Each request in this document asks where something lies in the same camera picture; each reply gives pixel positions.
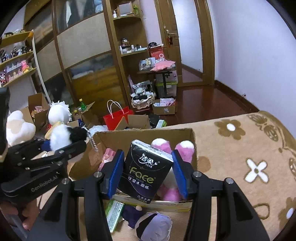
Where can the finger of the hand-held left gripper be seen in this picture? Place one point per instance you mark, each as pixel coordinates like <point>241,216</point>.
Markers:
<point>27,148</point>
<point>69,150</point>

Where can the clear storage bin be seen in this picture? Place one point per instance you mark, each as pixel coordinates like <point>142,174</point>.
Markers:
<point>171,87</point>

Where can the tall open cardboard box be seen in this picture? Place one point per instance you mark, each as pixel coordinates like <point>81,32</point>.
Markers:
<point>38,104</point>

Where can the green glass bottle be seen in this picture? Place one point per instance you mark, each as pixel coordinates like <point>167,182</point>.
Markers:
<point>82,105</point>

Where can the lace-trimmed wicker basket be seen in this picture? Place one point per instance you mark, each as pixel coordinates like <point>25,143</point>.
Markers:
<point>143,102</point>

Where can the red box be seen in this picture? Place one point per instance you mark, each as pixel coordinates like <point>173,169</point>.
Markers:
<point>156,53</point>

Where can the black white striped bag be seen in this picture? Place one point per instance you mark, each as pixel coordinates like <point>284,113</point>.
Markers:
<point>142,88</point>

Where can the large cream plush toy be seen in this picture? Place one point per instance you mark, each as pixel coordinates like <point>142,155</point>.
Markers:
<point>19,128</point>

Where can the pink white plush toy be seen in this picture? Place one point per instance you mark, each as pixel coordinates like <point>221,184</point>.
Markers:
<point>182,150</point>

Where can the wooden corner shelf unit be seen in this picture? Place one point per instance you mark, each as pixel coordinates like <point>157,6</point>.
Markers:
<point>129,46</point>

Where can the wooden wardrobe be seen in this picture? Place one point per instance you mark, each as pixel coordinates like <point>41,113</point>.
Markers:
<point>81,46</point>

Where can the small dark side table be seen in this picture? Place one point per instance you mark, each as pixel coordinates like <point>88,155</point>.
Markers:
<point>165,76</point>

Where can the pink cloth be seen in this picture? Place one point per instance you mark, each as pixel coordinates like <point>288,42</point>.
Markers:
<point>163,66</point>

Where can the brown flower printed blanket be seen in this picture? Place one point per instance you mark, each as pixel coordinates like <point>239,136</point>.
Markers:
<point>242,162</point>

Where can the large white-haired plush doll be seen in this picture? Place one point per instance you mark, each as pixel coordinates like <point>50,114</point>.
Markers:
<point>57,113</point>

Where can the white leaning board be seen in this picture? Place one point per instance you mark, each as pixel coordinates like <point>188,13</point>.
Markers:
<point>40,69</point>

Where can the red paper bag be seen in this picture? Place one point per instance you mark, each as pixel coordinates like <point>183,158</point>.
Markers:
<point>115,120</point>

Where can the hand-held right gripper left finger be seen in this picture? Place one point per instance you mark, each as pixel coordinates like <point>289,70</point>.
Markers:
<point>114,176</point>

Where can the wooden wall shelf with figurines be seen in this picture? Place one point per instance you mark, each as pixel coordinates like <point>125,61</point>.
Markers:
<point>16,62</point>

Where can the person's left hand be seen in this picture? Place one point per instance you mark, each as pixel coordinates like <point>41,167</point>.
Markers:
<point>26,215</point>

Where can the black tissue pack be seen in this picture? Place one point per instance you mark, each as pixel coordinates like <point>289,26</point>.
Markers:
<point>144,171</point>

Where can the pink figurine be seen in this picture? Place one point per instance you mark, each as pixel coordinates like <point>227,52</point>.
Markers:
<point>25,66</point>

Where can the pink plastic packet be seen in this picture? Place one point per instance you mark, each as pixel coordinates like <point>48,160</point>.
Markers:
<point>107,160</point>

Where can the small white-haired purple doll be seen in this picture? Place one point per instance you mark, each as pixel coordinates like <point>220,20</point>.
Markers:
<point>150,222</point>

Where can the green tissue pack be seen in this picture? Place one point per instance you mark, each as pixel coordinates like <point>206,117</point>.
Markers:
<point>114,215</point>

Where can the low open cardboard box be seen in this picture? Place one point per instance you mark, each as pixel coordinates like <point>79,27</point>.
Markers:
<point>89,115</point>

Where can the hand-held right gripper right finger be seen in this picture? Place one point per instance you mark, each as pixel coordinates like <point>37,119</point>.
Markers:
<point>180,176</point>

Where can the small cardboard box of items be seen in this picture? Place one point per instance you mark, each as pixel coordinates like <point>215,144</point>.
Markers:
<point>164,107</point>

